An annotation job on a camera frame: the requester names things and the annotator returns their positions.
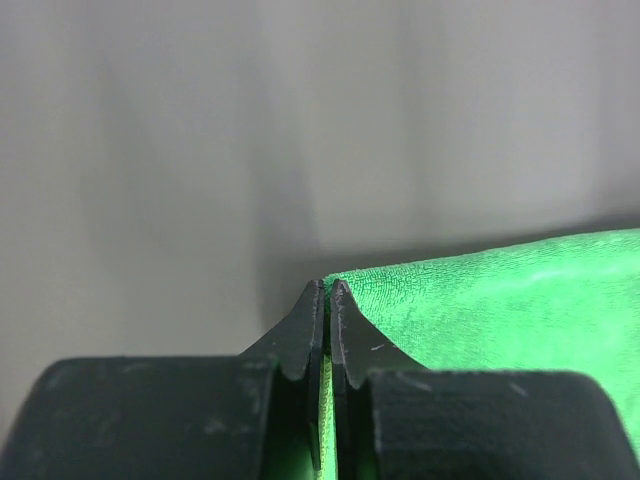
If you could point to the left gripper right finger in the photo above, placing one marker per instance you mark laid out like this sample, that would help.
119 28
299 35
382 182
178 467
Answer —
395 419

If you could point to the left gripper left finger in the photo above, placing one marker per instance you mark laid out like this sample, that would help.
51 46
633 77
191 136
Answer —
254 415

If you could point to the green microfiber towel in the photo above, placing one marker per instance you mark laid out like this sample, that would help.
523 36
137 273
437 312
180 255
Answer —
568 303

